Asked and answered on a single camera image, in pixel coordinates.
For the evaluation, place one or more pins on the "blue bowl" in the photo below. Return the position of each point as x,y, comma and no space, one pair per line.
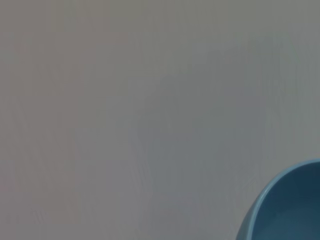
287,207

